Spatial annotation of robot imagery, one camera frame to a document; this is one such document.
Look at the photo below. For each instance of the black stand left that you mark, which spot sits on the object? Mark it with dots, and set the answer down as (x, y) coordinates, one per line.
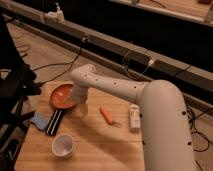
(14, 90)

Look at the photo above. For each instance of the white object on rail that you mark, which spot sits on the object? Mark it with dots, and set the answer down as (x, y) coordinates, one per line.
(58, 15)

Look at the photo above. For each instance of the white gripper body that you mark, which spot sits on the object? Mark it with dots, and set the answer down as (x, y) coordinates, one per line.
(79, 93)

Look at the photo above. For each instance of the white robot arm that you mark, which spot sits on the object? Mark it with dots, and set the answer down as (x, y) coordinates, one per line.
(167, 142)

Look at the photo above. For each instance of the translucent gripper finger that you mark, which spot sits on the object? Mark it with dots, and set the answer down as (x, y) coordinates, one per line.
(83, 108)

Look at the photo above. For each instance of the orange plate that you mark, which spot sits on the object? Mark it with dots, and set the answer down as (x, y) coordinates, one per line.
(61, 97)

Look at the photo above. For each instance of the white bottle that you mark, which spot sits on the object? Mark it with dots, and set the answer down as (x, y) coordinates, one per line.
(134, 117)

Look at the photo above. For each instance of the blue sponge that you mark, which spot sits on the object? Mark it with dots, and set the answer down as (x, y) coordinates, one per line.
(39, 121)

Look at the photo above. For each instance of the orange handled tool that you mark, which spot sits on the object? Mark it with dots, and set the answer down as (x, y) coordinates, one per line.
(107, 116)

